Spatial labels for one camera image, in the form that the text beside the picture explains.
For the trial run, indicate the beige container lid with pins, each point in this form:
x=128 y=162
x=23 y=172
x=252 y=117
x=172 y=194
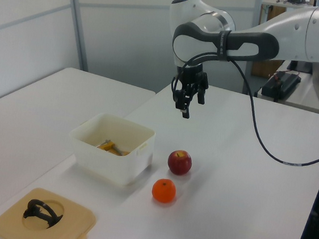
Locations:
x=77 y=222

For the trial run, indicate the white background desk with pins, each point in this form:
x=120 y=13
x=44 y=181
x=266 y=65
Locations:
x=307 y=95

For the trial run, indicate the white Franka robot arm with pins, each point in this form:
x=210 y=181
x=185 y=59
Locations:
x=294 y=33

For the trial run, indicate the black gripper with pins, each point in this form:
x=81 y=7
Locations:
x=191 y=77

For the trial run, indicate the yellow toy tool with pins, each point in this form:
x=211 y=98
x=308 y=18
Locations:
x=108 y=147

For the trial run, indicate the grey partition post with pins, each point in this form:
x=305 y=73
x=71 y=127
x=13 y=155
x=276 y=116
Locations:
x=78 y=22
x=257 y=10

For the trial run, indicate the red toy apple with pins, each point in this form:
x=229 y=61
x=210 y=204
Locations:
x=179 y=163

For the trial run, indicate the white plastic container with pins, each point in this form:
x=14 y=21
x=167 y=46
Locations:
x=109 y=165

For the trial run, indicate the orange toy fruit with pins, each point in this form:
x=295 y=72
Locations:
x=164 y=191

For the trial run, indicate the brown cardboard box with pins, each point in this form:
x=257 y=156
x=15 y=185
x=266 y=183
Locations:
x=264 y=69

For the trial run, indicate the black power supply box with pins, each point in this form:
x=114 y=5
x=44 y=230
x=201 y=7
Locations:
x=283 y=85

